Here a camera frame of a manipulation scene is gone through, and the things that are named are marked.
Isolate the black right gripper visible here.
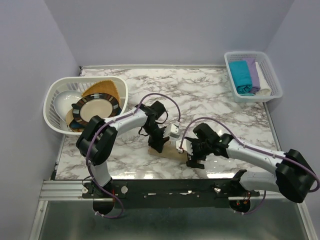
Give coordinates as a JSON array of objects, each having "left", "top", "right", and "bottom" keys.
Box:
[{"left": 186, "top": 137, "right": 212, "bottom": 169}]

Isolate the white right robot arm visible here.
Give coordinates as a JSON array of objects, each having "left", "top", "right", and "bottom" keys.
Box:
[{"left": 176, "top": 123, "right": 317, "bottom": 203}]

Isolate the white bowl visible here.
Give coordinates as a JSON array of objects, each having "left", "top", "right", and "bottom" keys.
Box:
[{"left": 53, "top": 90, "right": 82, "bottom": 122}]

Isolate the striped rim ceramic plate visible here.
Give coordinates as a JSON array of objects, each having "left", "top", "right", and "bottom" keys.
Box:
[{"left": 66, "top": 93, "right": 122, "bottom": 132}]

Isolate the aluminium frame rail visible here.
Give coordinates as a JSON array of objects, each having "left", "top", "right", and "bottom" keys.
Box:
[{"left": 39, "top": 177, "right": 307, "bottom": 201}]

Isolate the beige t shirt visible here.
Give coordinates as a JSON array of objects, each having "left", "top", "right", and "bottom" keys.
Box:
[{"left": 148, "top": 140, "right": 188, "bottom": 163}]

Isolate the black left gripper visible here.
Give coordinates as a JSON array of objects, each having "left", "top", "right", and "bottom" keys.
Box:
[{"left": 143, "top": 123, "right": 171, "bottom": 154}]

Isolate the purple rolled t shirt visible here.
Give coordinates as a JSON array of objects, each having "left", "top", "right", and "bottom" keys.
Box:
[{"left": 244, "top": 58, "right": 261, "bottom": 94}]

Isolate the woven tan placemat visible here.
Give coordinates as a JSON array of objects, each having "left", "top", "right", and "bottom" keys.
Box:
[{"left": 81, "top": 79, "right": 121, "bottom": 104}]

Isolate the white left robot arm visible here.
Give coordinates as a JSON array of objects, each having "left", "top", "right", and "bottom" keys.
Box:
[{"left": 76, "top": 101, "right": 169, "bottom": 198}]

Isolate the white rolled t shirt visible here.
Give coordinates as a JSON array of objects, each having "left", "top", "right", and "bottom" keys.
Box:
[{"left": 255, "top": 62, "right": 272, "bottom": 96}]

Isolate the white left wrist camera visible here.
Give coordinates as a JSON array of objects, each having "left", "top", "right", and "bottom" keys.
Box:
[{"left": 163, "top": 122, "right": 181, "bottom": 139}]

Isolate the white round dish basket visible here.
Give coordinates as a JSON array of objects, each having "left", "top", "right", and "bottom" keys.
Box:
[{"left": 43, "top": 76, "right": 129, "bottom": 136}]

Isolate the teal rolled t shirt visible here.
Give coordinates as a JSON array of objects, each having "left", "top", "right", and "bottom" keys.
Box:
[{"left": 229, "top": 60, "right": 253, "bottom": 95}]

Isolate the white rectangular plastic basket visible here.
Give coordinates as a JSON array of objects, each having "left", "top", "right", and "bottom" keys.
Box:
[{"left": 224, "top": 51, "right": 283, "bottom": 103}]

